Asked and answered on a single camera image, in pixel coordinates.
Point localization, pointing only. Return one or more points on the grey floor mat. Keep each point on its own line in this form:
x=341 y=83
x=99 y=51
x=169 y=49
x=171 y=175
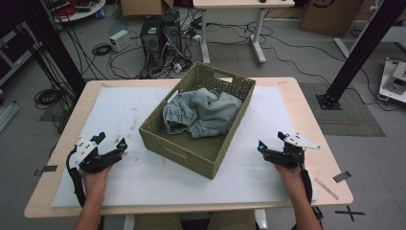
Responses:
x=351 y=124

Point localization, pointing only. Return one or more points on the light wooden table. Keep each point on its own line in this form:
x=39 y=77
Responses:
x=325 y=166

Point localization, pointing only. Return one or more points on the black tape cross mark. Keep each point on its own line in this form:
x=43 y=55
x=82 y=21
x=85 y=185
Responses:
x=350 y=212

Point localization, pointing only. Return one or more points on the white-legged wooden desk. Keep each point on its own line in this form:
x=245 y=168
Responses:
x=242 y=3

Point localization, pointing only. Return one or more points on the white power supply box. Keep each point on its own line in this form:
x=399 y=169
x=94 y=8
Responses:
x=119 y=40

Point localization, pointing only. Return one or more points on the thin wooden stick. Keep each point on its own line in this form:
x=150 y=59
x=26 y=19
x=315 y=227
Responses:
x=326 y=189

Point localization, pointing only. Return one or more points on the green woven basket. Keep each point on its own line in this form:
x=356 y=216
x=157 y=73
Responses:
x=198 y=156

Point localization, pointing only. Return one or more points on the white round table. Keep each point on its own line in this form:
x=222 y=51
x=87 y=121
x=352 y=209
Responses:
x=86 y=13

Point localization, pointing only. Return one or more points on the person's right hand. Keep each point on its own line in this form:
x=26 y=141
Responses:
x=292 y=175

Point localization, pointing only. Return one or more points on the white foam mat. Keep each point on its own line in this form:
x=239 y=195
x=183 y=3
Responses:
x=127 y=188

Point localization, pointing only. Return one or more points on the white machine base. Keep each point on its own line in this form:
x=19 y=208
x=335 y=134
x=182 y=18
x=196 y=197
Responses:
x=394 y=83

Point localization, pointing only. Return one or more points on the cardboard box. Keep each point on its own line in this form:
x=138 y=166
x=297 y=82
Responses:
x=332 y=17
x=143 y=6

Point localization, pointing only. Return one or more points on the black metal stand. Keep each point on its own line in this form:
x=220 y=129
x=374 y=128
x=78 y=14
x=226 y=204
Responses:
x=364 y=48
x=54 y=41

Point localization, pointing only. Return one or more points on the white power adapter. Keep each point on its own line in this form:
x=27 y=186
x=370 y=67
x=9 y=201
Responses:
x=177 y=67

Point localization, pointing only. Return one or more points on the black computer tower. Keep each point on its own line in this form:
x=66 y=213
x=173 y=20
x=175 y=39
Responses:
x=151 y=41
x=172 y=33

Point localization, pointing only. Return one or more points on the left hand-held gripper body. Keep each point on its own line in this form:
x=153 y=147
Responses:
x=84 y=150

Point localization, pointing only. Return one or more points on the grey metal rails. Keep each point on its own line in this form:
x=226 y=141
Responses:
x=6 y=116

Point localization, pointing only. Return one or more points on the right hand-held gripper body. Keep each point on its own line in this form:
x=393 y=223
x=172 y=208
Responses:
x=293 y=155

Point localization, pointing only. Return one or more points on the light blue denim skirt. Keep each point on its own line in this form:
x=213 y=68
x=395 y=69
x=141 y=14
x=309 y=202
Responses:
x=204 y=111

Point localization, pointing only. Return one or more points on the grey metal rack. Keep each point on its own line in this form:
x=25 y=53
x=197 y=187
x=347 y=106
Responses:
x=16 y=65

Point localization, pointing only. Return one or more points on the person's khaki trousers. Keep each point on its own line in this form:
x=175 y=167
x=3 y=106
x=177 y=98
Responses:
x=153 y=222

